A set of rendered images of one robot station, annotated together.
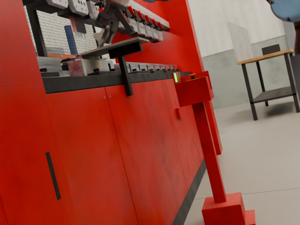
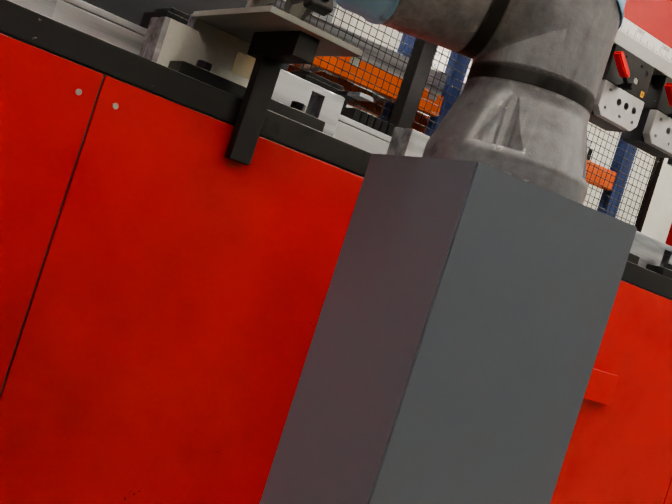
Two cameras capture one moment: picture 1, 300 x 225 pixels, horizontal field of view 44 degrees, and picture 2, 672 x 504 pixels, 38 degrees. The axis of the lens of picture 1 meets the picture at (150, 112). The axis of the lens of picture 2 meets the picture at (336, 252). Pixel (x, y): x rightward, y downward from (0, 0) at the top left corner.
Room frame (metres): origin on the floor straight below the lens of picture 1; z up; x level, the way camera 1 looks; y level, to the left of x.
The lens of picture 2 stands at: (0.55, -1.08, 0.66)
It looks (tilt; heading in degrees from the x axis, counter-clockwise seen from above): 1 degrees up; 39
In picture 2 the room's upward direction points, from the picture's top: 18 degrees clockwise
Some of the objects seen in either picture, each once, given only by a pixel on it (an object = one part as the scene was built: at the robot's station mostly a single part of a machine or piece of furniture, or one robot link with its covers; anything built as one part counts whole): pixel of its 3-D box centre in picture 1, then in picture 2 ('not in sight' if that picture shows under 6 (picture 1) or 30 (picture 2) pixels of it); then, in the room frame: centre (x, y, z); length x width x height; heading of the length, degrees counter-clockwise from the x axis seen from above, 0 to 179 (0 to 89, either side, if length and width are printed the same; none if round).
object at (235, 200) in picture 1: (229, 210); not in sight; (1.95, -0.29, 0.06); 0.25 x 0.20 x 0.12; 75
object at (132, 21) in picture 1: (125, 20); not in sight; (2.44, 0.01, 1.26); 0.15 x 0.09 x 0.17; 165
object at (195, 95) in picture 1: (193, 85); not in sight; (1.96, -0.26, 0.75); 0.20 x 0.16 x 0.18; 165
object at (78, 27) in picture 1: (78, 27); not in sight; (1.69, 0.22, 1.13); 0.10 x 0.02 x 0.10; 165
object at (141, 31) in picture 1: (134, 23); (612, 88); (2.63, -0.04, 1.26); 0.15 x 0.09 x 0.17; 165
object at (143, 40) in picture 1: (115, 47); (274, 33); (1.65, 0.08, 1.00); 0.26 x 0.18 x 0.01; 75
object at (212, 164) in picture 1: (209, 152); not in sight; (1.96, -0.26, 0.39); 0.06 x 0.06 x 0.54; 75
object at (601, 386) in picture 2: (180, 111); (590, 383); (2.64, -0.21, 0.58); 0.15 x 0.02 x 0.07; 165
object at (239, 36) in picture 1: (270, 64); not in sight; (6.15, -2.11, 0.75); 1.80 x 0.75 x 1.50; 156
